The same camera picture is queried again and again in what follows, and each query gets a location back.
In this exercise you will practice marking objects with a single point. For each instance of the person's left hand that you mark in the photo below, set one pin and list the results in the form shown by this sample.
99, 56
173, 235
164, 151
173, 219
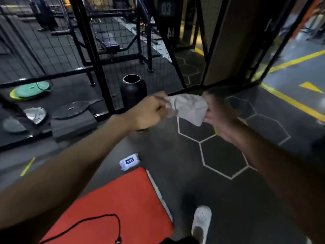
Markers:
147, 111

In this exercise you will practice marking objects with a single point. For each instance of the person's right hand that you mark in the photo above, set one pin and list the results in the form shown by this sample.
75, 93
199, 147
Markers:
223, 116

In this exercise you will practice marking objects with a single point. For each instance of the white wet wipe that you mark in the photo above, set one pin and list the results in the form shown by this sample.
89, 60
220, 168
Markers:
189, 109

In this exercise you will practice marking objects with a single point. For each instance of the pale blue wipes pack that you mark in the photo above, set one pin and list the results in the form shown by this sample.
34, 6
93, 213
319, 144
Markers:
130, 162

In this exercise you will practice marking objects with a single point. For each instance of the red mat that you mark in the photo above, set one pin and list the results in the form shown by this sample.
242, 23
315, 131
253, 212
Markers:
114, 200

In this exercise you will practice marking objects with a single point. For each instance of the person's right forearm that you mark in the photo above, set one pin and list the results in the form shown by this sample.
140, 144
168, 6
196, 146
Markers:
287, 177

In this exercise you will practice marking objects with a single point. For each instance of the person's left forearm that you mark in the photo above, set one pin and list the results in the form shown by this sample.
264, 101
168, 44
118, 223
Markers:
63, 175

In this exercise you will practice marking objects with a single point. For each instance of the black round base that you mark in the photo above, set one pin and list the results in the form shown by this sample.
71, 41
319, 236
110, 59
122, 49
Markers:
133, 94

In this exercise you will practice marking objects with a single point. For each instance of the dark grey flat plate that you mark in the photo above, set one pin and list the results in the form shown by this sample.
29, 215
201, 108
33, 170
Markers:
71, 109

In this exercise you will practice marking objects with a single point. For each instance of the white fluffy padding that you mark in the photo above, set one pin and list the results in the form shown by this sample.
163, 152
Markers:
158, 193

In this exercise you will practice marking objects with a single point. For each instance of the white shoe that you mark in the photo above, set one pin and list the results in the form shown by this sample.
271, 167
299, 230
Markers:
201, 218

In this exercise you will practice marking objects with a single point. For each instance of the black sign panel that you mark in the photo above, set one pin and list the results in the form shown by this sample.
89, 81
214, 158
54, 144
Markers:
166, 8

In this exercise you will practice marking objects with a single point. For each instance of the silver weight plate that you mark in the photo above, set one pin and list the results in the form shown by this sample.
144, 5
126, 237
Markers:
35, 115

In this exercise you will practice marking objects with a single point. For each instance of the green weight plate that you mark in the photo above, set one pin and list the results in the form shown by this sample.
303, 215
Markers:
33, 89

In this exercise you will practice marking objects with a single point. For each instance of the yellow tape strip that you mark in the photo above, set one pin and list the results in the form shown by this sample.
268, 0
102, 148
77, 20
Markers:
28, 166

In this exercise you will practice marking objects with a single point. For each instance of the yellow weight plate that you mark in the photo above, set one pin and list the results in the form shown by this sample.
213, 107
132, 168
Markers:
13, 95

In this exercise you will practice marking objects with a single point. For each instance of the grey weight plate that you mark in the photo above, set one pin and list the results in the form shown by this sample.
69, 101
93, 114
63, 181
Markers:
12, 125

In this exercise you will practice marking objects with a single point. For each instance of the black gym machine frame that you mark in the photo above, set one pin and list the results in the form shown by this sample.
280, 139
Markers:
95, 60

